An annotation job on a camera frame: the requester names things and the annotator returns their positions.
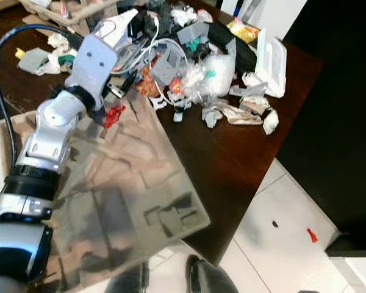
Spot beige moulded pulp tray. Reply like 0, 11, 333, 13
0, 92, 211, 291

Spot yellow snack wrapper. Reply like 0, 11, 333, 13
227, 17, 260, 43

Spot red wrapper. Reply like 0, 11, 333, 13
104, 105, 126, 129

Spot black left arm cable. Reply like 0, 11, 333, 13
0, 24, 84, 167

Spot clear plastic bag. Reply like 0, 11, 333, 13
186, 52, 235, 106

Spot beige woven basket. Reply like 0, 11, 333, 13
18, 0, 120, 26

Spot green plastic scrap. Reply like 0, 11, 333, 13
58, 55, 77, 67

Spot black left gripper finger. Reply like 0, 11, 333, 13
88, 101, 110, 127

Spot orange brown wrapper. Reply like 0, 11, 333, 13
134, 64, 162, 97

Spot black plastic bag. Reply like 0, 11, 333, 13
204, 23, 258, 73

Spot white foam container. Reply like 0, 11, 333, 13
255, 29, 288, 98

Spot dark wooden table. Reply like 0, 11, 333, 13
0, 0, 324, 266

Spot teal plastic scrap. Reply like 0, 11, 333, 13
186, 37, 203, 52

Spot grey plastic bracket part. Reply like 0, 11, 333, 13
18, 48, 51, 76
151, 48, 185, 86
178, 22, 210, 45

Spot flat beige wrapper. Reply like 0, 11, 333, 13
220, 101, 264, 126

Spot white cable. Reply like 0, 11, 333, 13
113, 37, 190, 83

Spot white pointed plastic wrapper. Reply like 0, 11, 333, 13
93, 9, 139, 48

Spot crumpled white tissue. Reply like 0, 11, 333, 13
264, 110, 280, 136
201, 109, 223, 129

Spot white panel door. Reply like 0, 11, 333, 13
217, 0, 309, 38

